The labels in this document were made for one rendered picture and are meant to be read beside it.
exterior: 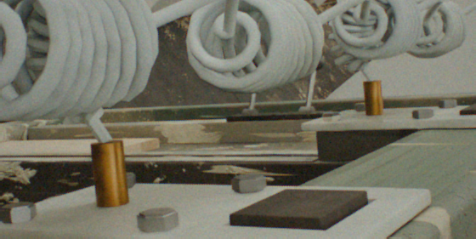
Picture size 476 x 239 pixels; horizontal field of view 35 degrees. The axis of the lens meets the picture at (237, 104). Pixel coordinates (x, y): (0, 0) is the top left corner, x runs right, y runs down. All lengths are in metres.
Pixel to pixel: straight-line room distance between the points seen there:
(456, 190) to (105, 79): 0.17
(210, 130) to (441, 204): 1.13
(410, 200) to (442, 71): 4.67
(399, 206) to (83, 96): 0.14
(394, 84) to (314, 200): 4.77
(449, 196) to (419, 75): 4.67
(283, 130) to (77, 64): 1.09
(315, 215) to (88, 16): 0.12
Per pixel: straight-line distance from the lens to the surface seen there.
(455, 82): 4.99
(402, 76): 5.06
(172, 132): 1.51
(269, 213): 0.30
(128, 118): 1.88
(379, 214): 0.30
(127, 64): 0.33
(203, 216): 0.32
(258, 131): 1.40
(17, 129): 1.76
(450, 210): 0.35
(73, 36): 0.30
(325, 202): 0.31
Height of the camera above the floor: 2.05
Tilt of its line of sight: 28 degrees down
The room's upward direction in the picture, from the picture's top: 49 degrees clockwise
